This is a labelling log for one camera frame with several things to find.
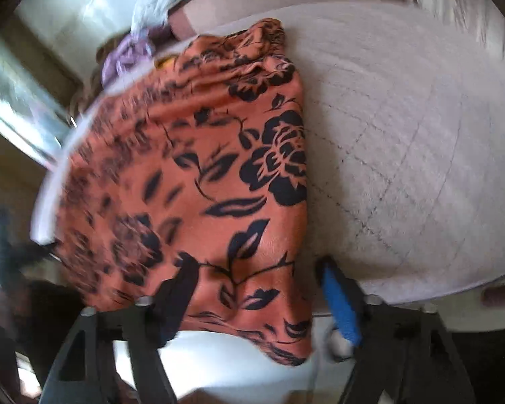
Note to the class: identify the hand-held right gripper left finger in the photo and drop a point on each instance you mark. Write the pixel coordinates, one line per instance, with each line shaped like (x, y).
(180, 292)

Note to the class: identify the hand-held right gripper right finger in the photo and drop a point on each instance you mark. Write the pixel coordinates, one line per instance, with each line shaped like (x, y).
(341, 303)

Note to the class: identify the orange black floral garment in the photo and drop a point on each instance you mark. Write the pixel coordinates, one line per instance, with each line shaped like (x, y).
(219, 185)

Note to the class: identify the brown cloth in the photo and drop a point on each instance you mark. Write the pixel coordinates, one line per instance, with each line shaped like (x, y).
(86, 92)

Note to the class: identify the white quilted bed cover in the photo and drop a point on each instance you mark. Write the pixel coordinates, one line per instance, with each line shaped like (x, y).
(404, 134)

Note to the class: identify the purple printed cloth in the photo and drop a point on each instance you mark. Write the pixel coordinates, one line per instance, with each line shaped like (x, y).
(124, 61)

